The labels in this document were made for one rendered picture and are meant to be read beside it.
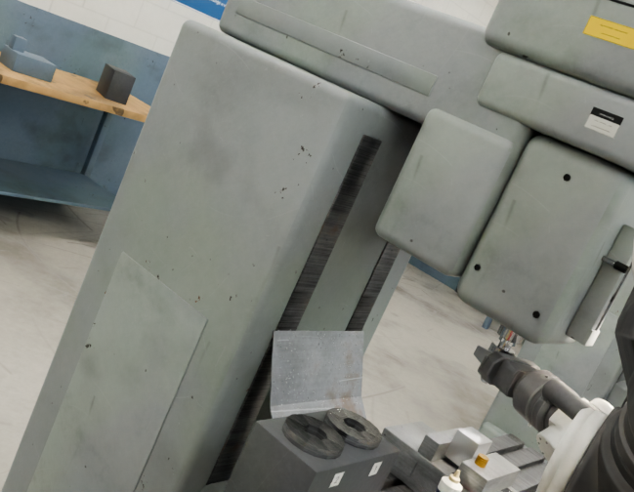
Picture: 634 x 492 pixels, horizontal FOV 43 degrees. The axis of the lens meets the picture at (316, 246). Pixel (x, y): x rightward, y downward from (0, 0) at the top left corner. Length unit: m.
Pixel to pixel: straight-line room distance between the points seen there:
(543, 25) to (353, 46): 0.39
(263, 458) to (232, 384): 0.47
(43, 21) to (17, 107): 0.58
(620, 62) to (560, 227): 0.27
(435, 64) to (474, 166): 0.21
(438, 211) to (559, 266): 0.23
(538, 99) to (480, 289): 0.33
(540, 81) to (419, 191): 0.28
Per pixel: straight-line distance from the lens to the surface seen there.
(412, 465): 1.61
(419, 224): 1.44
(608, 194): 1.34
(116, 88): 5.13
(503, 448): 2.07
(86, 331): 1.87
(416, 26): 1.55
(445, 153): 1.44
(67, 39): 5.64
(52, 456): 1.97
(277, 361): 1.59
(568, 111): 1.37
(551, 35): 1.40
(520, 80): 1.41
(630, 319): 0.87
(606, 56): 1.36
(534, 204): 1.38
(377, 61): 1.57
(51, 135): 5.81
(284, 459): 1.10
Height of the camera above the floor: 1.58
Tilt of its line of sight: 12 degrees down
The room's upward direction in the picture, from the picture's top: 24 degrees clockwise
